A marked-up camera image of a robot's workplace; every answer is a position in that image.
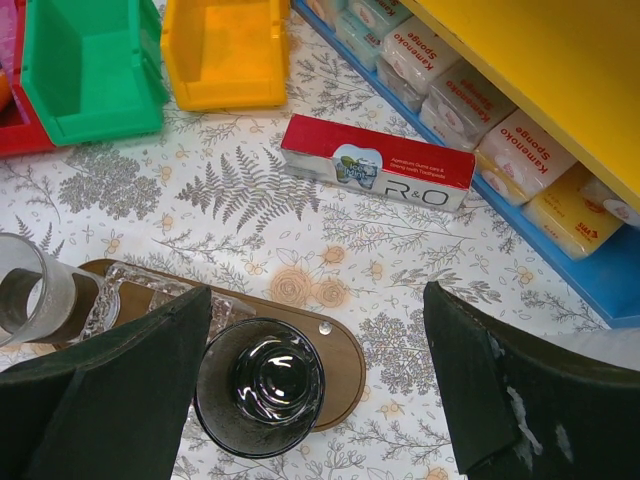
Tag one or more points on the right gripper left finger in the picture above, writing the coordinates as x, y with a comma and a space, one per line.
110, 407

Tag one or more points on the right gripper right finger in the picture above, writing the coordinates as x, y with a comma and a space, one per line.
520, 407

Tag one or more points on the clear glass cup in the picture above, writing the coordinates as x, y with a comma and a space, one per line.
38, 293

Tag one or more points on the green translucent cup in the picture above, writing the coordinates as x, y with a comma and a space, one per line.
260, 388

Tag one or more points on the clear textured acrylic holder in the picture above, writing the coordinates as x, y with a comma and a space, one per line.
130, 292

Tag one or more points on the brown oval wooden tray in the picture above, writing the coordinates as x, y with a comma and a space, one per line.
341, 354

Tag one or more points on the red silver toothpaste box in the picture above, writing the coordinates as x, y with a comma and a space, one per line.
401, 169

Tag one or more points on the orange toothpaste tube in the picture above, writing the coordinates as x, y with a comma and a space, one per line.
6, 96

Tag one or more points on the pink toothpaste tube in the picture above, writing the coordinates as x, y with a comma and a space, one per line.
12, 35

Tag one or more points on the clear plastic water bottle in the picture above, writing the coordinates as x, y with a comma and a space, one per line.
618, 347

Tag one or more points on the yellow sponge pack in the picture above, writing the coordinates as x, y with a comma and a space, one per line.
576, 225

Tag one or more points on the pink white sponge pack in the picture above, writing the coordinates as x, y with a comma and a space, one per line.
519, 159

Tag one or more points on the red plastic bin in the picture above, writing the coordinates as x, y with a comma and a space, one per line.
22, 133

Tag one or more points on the green bin with cups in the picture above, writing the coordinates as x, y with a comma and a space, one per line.
92, 69

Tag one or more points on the blue yellow pink shelf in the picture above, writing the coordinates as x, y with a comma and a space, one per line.
571, 66

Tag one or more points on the yellow plastic bin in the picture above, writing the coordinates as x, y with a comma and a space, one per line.
223, 54

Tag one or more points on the teal sponge pack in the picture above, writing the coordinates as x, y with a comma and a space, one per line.
363, 24
327, 10

